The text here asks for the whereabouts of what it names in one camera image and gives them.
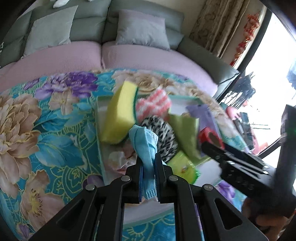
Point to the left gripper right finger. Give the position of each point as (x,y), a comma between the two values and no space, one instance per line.
(176,190)

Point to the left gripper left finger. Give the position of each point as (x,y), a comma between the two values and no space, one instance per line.
(126,189)

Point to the green tissue pack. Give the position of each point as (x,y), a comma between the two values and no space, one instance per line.
(183,167)

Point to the pink floral scrunchie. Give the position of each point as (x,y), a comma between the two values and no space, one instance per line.
(120,160)

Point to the leopard print scrunchie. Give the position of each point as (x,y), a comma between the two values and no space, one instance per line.
(167,144)

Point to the light blue face mask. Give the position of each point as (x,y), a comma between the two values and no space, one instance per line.
(144,142)

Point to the green microfiber cloth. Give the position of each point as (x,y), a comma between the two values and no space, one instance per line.
(185,128)

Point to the red tape roll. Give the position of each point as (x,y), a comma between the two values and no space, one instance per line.
(210,136)

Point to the yellow green sponge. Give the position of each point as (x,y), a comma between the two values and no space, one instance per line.
(120,115)

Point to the pink white fuzzy sock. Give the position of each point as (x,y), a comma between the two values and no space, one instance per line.
(157,103)

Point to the person right hand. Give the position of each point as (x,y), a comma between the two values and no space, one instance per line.
(276,223)

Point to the teal shallow box tray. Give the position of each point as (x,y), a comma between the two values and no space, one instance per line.
(137,214)

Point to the pink plastic stool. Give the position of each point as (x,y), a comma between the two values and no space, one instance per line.
(241,122)

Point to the floral blue blanket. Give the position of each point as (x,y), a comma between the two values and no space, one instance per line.
(49,144)

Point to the right grey purple cushion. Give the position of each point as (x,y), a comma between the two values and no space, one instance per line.
(136,28)

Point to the red hanging decoration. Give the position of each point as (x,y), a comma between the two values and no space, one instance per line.
(248,35)

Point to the beige patterned curtain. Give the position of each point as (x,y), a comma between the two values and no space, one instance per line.
(217,24)

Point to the grey sofa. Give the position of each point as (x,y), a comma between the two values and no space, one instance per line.
(93,45)

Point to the left grey cushion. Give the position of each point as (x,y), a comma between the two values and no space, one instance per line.
(50,31)

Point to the husky plush toy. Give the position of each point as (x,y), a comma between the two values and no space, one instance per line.
(60,3)

